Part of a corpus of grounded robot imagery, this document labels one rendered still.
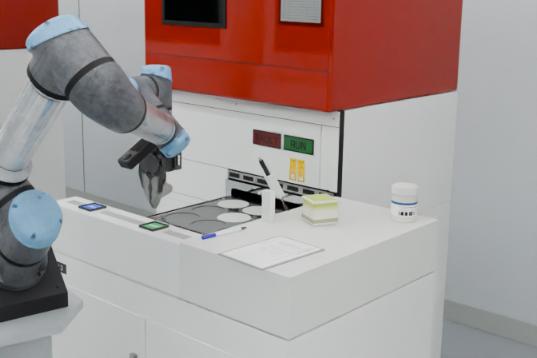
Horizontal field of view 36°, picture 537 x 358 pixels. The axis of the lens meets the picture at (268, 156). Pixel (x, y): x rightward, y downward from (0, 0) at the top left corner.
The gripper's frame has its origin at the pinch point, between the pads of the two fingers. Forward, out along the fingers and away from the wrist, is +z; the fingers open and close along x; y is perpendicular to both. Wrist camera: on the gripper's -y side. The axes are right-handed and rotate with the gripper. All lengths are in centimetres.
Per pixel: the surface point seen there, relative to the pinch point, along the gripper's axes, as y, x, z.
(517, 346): 201, -15, 103
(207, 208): 38.4, 18.9, 12.5
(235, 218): 36.1, 4.7, 12.4
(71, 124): 207, 329, 46
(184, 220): 24.5, 14.3, 12.5
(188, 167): 58, 49, 8
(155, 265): -4.3, -6.1, 14.1
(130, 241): -4.3, 3.5, 9.9
